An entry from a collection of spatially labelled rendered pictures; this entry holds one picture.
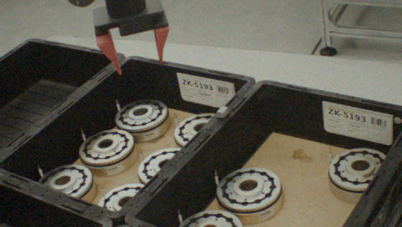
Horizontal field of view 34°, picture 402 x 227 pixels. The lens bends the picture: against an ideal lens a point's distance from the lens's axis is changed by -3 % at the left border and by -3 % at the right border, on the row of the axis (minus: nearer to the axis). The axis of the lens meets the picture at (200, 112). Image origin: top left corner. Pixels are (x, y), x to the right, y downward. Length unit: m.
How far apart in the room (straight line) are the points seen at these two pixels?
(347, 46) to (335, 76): 1.60
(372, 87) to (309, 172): 0.49
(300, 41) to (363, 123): 2.20
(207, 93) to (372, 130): 0.33
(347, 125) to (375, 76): 0.49
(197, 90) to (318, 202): 0.35
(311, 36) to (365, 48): 0.30
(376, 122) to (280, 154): 0.18
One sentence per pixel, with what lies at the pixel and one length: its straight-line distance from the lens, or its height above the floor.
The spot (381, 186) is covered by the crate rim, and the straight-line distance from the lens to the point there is 0.95.
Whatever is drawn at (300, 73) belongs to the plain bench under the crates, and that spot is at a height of 0.70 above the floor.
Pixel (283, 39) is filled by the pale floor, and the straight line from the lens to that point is 3.33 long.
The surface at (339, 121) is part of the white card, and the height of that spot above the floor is 0.88.
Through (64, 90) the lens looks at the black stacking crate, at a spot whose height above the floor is 0.83.
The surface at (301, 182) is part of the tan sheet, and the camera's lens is 1.11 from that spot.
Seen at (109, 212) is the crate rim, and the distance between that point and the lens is 0.97.
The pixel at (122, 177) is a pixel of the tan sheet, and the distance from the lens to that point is 1.20.
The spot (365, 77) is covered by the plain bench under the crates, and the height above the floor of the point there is 0.70.
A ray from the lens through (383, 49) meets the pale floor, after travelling 3.18.
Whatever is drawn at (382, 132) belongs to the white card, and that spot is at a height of 0.88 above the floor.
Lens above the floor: 1.54
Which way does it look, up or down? 32 degrees down
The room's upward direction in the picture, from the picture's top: 11 degrees counter-clockwise
